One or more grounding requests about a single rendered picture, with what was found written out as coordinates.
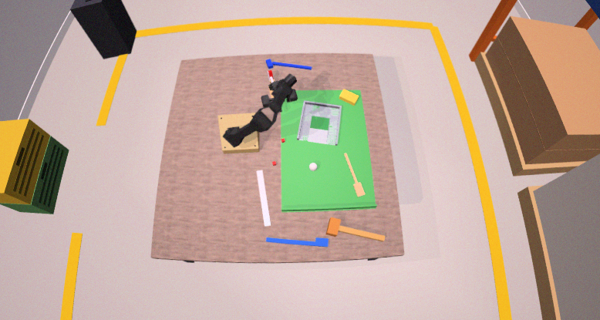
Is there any white flat bar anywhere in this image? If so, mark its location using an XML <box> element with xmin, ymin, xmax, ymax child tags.
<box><xmin>257</xmin><ymin>170</ymin><xmax>271</xmax><ymax>226</ymax></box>

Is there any green flat mat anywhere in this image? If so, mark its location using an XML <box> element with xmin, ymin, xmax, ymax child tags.
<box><xmin>281</xmin><ymin>89</ymin><xmax>376</xmax><ymax>208</ymax></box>

